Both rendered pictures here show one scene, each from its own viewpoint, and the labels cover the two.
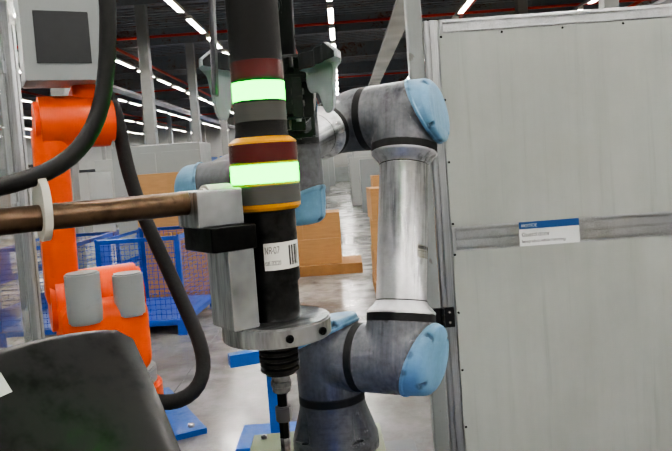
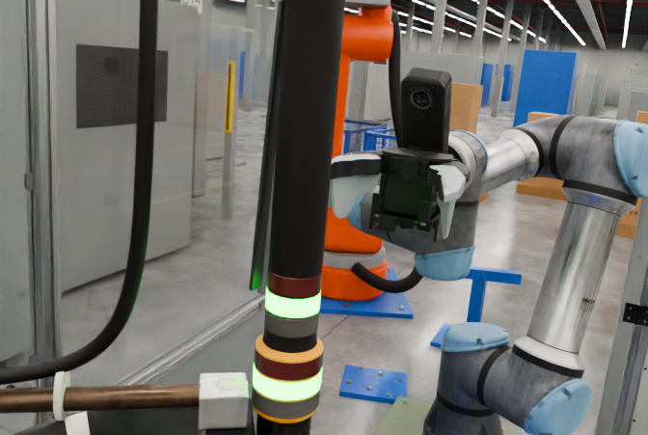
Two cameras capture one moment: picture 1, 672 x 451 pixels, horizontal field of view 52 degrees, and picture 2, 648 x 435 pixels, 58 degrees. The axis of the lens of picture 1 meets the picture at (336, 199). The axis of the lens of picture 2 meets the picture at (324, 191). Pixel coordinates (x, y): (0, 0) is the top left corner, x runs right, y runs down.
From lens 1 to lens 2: 26 cm
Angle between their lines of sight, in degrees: 26
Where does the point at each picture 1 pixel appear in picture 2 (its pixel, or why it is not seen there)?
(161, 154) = (438, 62)
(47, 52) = not seen: outside the picture
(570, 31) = not seen: outside the picture
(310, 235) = not seen: hidden behind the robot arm
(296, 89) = (425, 194)
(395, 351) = (527, 394)
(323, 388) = (456, 394)
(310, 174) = (457, 237)
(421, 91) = (631, 142)
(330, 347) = (471, 362)
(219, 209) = (221, 415)
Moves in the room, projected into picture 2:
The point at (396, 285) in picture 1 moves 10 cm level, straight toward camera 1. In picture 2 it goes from (548, 331) to (536, 354)
